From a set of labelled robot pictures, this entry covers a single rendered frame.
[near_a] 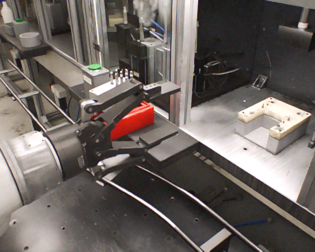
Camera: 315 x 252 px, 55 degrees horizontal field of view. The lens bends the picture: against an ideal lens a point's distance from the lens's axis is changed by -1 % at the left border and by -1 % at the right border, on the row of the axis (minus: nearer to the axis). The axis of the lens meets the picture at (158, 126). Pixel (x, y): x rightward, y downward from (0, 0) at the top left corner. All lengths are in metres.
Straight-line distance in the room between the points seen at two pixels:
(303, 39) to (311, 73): 0.31
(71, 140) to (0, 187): 0.10
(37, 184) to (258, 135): 0.63
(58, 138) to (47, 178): 0.06
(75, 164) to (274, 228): 0.77
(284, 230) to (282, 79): 0.50
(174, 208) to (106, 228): 0.21
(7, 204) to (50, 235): 0.54
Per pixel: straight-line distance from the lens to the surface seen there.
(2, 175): 0.40
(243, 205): 1.10
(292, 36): 0.80
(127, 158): 0.52
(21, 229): 0.99
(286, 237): 1.05
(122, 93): 0.45
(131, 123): 0.85
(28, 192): 0.41
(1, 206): 0.41
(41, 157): 0.41
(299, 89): 1.12
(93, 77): 0.95
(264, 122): 0.91
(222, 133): 0.87
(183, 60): 0.79
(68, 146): 0.42
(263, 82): 1.16
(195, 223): 0.92
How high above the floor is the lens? 1.39
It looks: 33 degrees down
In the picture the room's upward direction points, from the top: straight up
